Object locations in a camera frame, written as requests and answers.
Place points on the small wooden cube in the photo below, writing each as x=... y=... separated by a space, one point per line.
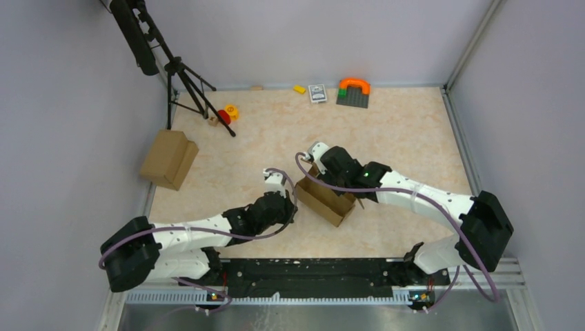
x=213 y=121

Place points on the yellow round toy disc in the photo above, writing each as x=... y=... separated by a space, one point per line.
x=232 y=111

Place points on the red round toy disc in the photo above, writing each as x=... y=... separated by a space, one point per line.
x=224 y=116

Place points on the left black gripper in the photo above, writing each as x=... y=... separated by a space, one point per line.
x=288 y=208

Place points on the black camera tripod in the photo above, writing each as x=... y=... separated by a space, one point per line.
x=143 y=36

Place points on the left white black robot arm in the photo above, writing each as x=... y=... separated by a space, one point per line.
x=142 y=251

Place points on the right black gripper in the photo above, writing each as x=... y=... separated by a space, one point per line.
x=326 y=174

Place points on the orange arch block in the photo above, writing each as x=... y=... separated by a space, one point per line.
x=351 y=82

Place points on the brown cardboard box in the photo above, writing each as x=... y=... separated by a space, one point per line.
x=169 y=159
x=323 y=201

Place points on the aluminium frame rail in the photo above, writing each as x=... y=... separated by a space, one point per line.
x=506 y=283

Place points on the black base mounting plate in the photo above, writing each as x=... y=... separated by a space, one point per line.
x=325 y=278

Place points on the playing card deck box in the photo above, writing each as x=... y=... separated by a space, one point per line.
x=317 y=93

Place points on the grey building baseplate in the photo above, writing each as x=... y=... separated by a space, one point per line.
x=354 y=98

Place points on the folded brown cardboard box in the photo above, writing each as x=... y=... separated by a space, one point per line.
x=169 y=159

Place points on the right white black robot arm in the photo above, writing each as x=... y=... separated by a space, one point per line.
x=480 y=227

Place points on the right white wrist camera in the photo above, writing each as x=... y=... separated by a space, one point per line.
x=314 y=154

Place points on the yellow small block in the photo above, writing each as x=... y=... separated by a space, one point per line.
x=299 y=89

